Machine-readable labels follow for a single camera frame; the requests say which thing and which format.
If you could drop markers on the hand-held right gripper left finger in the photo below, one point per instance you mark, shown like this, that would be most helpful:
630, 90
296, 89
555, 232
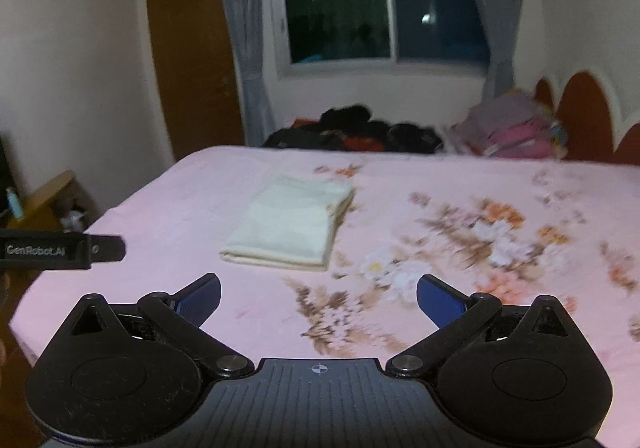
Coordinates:
200, 299

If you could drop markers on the wooden nightstand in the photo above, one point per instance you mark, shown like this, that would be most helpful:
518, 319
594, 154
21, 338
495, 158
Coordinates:
50, 193

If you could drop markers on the white knit sweater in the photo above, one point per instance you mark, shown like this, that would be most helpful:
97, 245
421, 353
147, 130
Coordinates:
285, 223

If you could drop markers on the grey curtain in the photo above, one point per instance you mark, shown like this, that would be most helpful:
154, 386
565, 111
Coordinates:
245, 28
500, 3

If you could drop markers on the small blue bottle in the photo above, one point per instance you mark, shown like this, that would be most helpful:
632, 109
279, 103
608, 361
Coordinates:
15, 205

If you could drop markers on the window with white frame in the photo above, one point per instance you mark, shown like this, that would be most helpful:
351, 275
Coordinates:
340, 13

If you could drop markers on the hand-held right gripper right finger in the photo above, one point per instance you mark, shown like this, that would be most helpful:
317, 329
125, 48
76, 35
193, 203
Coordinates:
440, 300

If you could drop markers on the pile of black clothes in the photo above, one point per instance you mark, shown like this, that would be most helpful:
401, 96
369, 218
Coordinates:
350, 121

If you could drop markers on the colourful printed cloth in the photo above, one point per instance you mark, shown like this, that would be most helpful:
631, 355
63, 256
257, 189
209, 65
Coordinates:
557, 133

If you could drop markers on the pile of folded colourful clothes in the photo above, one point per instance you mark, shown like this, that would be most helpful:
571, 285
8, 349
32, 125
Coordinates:
495, 113

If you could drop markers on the red and white headboard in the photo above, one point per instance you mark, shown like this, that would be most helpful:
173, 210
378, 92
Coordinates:
585, 118

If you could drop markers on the pink floral bedsheet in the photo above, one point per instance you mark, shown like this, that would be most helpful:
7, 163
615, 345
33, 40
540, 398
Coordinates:
200, 188

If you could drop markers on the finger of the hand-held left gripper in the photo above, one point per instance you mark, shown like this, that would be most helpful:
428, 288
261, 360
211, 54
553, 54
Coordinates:
107, 248

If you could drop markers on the pink folded garment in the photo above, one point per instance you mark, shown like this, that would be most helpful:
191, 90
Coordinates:
520, 138

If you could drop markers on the red garment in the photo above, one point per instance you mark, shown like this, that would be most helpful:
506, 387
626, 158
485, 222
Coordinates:
362, 144

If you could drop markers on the brown wooden door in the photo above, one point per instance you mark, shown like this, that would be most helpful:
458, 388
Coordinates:
195, 53

